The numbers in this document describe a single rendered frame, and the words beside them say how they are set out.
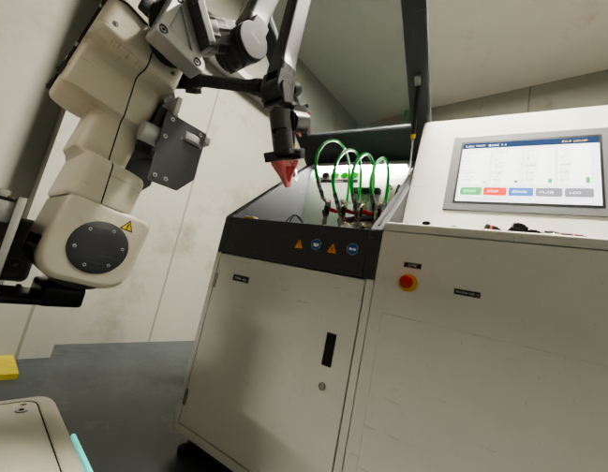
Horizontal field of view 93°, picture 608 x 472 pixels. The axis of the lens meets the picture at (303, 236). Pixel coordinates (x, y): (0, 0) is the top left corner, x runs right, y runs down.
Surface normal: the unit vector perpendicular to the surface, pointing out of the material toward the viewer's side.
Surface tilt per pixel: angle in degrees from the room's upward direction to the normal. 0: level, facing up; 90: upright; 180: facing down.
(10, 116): 90
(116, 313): 90
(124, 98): 90
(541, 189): 76
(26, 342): 90
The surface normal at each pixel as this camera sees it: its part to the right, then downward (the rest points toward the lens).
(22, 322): 0.75, 0.06
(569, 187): -0.43, -0.46
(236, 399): -0.49, -0.23
